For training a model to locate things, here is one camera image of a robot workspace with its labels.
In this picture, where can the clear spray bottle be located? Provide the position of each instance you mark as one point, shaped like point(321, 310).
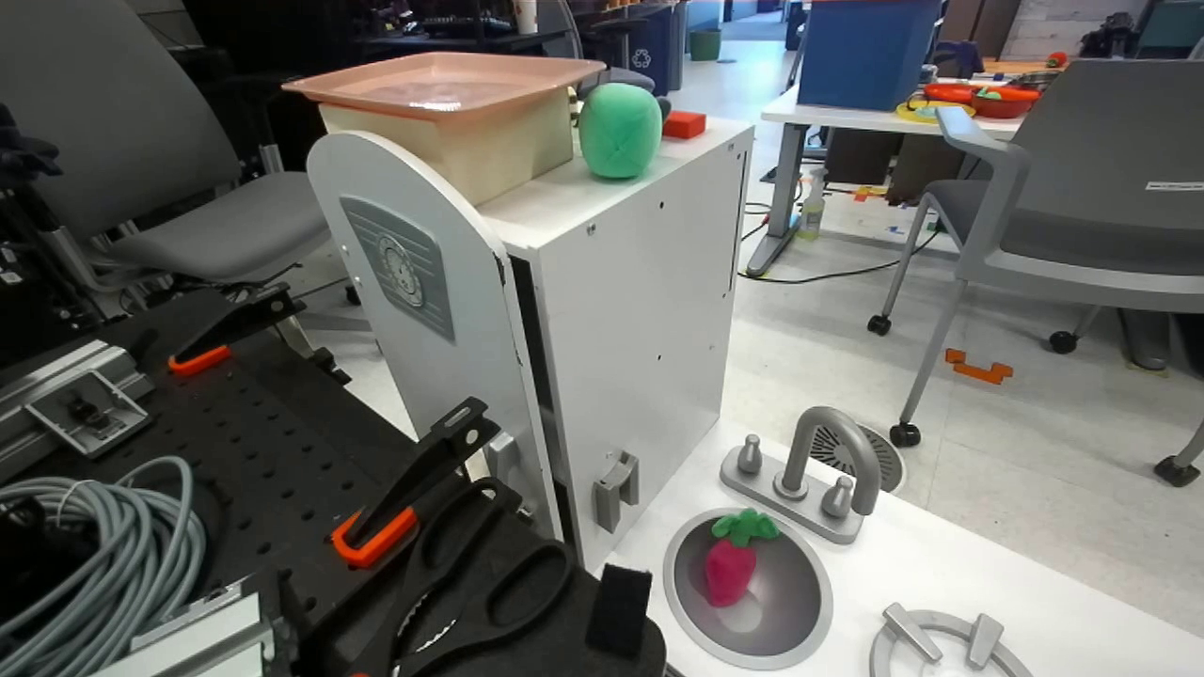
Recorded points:
point(815, 208)

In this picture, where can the black rectangular block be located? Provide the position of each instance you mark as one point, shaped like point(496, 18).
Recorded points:
point(619, 611)

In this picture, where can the silver toy sink basin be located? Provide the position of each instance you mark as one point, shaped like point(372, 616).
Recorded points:
point(782, 616)

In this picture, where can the white desk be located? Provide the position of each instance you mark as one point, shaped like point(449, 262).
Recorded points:
point(850, 117)

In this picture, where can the pink toy strawberry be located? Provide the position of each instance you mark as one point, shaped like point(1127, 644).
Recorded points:
point(728, 571)

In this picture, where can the grey toy faucet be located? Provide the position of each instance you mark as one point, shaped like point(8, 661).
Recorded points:
point(815, 515)

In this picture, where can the metal bracket plate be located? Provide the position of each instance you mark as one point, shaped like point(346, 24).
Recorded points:
point(118, 419)

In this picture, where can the grey padded office chair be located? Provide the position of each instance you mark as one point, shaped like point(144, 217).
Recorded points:
point(114, 115)

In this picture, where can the white toy kitchen unit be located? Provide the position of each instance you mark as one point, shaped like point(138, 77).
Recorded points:
point(639, 315)

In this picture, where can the aluminium extrusion rail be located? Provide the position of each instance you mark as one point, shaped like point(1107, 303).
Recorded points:
point(49, 377)
point(188, 641)

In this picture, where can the red toy block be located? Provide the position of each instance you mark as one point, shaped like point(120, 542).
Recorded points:
point(686, 127)

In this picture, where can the peach plastic tray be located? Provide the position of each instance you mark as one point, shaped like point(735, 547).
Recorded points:
point(436, 80)

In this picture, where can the grey wheeled office chair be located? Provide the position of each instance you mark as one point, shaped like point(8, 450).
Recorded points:
point(1103, 152)

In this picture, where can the blue recycling bin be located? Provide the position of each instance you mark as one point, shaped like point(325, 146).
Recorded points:
point(646, 43)

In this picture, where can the red orange toys pile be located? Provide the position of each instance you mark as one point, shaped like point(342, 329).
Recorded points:
point(982, 95)

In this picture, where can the grey toy stove burner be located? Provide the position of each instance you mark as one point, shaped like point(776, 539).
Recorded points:
point(906, 624)

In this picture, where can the black plastic spring clamp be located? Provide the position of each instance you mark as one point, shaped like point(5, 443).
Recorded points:
point(350, 624)

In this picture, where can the green ball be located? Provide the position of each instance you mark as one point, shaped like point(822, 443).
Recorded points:
point(622, 132)

